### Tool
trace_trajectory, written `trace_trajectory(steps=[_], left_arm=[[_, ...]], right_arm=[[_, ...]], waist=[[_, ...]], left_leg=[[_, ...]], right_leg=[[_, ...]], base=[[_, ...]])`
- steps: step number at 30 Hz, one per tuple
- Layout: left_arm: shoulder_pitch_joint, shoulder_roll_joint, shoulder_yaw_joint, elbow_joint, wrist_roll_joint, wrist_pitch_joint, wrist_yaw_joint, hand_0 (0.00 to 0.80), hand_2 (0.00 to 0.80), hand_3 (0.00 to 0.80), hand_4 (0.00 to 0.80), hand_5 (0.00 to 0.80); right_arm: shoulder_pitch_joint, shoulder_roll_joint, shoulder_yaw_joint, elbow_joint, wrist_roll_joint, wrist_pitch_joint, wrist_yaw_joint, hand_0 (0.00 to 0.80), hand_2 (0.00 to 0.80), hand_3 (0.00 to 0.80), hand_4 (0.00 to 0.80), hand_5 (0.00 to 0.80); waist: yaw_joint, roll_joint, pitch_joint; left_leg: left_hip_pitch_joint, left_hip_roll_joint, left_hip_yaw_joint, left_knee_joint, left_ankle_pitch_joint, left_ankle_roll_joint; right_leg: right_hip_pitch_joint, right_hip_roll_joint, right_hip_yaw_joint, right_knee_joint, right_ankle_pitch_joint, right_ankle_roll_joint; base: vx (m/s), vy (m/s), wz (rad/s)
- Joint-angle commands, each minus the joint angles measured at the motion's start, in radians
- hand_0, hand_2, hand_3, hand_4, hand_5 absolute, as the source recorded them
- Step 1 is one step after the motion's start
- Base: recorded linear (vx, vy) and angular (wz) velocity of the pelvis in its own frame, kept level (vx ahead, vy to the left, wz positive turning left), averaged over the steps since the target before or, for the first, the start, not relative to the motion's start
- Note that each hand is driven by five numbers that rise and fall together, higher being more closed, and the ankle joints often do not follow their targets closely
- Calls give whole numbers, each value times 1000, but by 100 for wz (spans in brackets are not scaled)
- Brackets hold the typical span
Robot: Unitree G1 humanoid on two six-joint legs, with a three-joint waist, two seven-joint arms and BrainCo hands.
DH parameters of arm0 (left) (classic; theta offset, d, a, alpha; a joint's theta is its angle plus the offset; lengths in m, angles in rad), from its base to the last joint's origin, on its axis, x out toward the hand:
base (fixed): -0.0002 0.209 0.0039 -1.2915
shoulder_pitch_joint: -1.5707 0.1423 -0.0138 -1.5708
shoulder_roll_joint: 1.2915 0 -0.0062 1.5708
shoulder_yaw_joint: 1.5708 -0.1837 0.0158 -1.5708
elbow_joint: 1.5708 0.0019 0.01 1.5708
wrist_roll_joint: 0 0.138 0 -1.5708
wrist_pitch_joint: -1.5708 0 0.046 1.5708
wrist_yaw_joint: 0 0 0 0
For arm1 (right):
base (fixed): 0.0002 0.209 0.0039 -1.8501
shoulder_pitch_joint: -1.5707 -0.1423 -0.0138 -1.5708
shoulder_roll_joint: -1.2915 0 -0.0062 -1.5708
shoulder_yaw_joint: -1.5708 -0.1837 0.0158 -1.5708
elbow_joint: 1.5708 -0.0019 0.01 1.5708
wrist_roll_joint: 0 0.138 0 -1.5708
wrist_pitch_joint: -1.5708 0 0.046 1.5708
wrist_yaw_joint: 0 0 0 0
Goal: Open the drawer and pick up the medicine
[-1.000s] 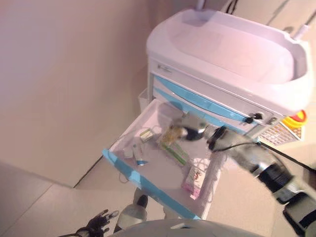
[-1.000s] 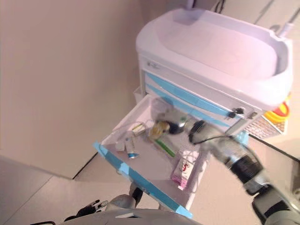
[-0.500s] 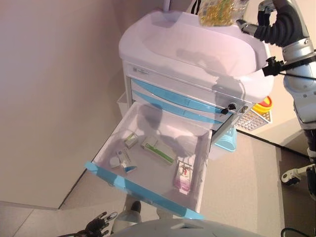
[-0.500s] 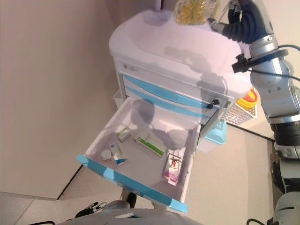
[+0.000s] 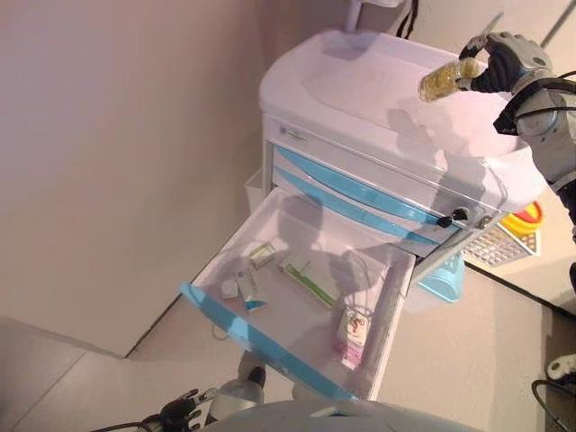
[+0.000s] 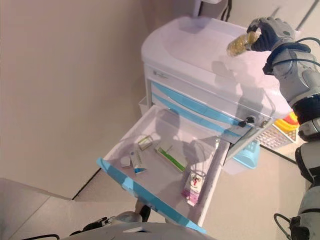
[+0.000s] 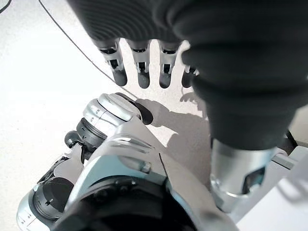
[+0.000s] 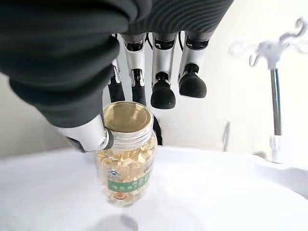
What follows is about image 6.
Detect dark robot right hand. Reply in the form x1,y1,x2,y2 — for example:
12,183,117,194
246,16,297,52

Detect clear yellow pill bottle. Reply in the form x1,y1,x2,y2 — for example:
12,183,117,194
226,31,261,58

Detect blue-front cart drawer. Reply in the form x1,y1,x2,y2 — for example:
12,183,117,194
96,103,230,235
151,92,242,139
150,81,251,131

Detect white purple medicine box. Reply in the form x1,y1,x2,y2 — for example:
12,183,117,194
180,171,203,207

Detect white blue medicine box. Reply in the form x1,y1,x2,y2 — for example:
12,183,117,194
129,149,148,175

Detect white medical cart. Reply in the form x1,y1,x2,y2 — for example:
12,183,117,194
140,15,293,161

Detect cart lock keys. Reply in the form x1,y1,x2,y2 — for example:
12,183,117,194
239,115,256,128

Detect white perforated basket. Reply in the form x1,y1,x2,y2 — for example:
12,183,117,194
258,121,300,151

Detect blue-lid waste bin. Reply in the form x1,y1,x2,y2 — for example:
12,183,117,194
224,139,261,176

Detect long white green box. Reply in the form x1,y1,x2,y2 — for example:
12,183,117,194
154,142,187,174

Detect small clear green box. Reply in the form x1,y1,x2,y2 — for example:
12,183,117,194
137,134,154,151

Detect small grey white pack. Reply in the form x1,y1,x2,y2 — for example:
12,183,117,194
120,156,132,169

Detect grey robot torso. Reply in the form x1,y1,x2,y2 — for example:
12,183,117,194
69,219,208,240

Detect black hanging strap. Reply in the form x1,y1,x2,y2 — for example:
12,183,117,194
221,0,233,22

